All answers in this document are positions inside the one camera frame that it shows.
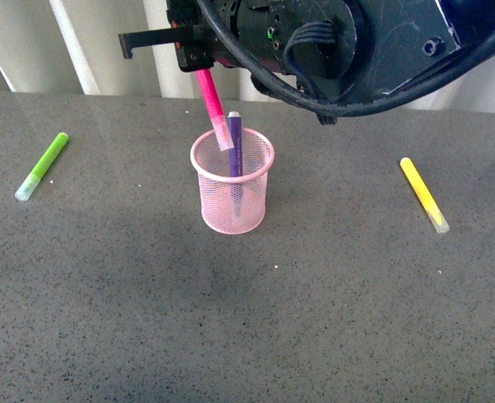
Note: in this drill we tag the green highlighter pen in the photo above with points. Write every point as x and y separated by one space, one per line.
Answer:
26 189

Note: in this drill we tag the white pleated curtain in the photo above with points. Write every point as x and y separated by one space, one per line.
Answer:
71 47

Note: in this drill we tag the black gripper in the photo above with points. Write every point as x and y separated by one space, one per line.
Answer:
345 50

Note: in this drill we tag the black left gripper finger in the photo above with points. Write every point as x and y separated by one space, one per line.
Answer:
180 34

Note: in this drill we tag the pink mesh pen cup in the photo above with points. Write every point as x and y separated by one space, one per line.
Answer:
232 204

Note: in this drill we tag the yellow highlighter pen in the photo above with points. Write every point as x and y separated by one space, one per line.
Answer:
424 196

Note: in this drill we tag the purple highlighter pen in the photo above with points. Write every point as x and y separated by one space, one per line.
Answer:
234 122

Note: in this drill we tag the pink highlighter pen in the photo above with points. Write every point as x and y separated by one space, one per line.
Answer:
214 109

